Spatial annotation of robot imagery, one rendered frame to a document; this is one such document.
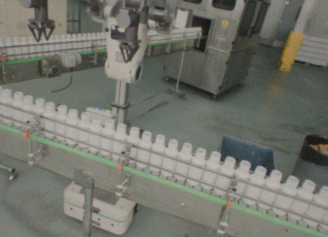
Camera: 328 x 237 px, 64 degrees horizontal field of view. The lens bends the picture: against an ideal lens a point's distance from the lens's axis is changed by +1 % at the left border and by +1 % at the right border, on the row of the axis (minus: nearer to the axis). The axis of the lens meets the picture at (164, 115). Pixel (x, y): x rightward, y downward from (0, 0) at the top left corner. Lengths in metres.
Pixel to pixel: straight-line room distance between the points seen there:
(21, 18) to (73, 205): 3.52
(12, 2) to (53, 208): 3.39
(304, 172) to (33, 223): 2.36
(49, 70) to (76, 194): 1.06
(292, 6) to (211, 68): 8.61
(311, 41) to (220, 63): 6.00
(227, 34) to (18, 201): 3.69
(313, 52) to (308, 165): 7.84
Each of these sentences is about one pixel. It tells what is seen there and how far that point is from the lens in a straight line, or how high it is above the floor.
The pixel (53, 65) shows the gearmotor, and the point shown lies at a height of 0.96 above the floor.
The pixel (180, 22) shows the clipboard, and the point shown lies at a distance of 4.98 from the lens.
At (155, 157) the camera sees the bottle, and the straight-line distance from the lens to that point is 1.13.
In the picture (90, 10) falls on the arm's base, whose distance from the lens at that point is 1.80.
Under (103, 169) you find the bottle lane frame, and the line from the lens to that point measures 1.24.
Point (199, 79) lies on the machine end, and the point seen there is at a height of 0.28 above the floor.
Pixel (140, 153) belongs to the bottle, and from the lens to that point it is 1.13.
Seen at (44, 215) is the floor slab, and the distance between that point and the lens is 2.36.
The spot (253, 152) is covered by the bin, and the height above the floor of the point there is 0.89.
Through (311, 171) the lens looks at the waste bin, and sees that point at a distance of 2.82.
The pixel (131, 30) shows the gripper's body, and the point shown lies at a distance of 1.13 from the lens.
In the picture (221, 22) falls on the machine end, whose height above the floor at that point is 1.32.
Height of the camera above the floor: 1.74
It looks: 27 degrees down
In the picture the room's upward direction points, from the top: 11 degrees clockwise
